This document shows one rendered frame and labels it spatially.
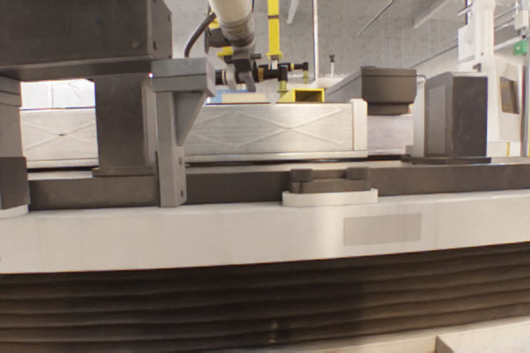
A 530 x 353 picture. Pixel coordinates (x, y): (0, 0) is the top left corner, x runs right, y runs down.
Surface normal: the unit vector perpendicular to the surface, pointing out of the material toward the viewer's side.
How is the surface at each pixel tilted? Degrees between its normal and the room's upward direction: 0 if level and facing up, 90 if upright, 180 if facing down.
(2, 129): 90
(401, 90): 90
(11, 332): 30
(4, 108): 90
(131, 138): 90
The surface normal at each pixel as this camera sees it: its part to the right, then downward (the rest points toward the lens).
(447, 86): -1.00, 0.04
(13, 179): 1.00, -0.03
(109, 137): 0.09, 0.08
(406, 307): 0.04, -0.82
